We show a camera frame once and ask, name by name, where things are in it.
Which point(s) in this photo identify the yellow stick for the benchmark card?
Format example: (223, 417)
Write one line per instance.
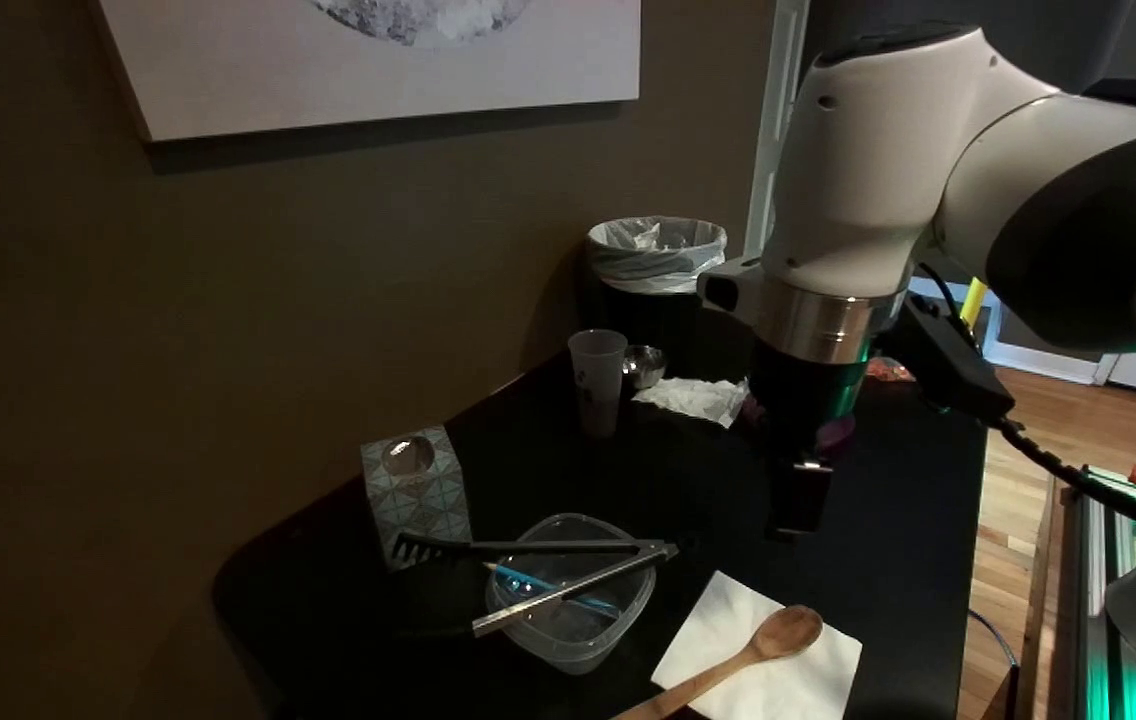
(973, 303)

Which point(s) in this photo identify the wooden spoon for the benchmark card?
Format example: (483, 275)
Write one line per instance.
(783, 632)

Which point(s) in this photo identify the flat white napkin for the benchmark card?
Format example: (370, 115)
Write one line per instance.
(792, 680)

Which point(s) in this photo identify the clear plastic bowl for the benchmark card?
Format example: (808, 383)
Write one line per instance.
(581, 627)

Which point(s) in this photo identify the framed wall picture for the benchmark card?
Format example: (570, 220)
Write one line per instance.
(381, 64)

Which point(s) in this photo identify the translucent plastic cup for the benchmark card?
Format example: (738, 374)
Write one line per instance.
(597, 383)

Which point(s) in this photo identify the trash bin with white liner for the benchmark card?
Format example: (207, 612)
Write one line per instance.
(652, 252)

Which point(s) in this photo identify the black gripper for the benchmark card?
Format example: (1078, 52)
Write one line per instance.
(797, 393)

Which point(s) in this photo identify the small metal bowl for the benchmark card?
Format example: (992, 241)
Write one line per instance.
(651, 365)

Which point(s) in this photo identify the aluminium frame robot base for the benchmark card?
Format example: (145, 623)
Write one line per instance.
(1129, 612)

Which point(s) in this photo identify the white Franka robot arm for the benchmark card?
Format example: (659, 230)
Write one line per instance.
(902, 147)

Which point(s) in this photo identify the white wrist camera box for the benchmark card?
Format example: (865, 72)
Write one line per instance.
(727, 287)

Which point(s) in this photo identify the crumpled white tissue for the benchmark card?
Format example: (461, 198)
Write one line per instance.
(695, 397)

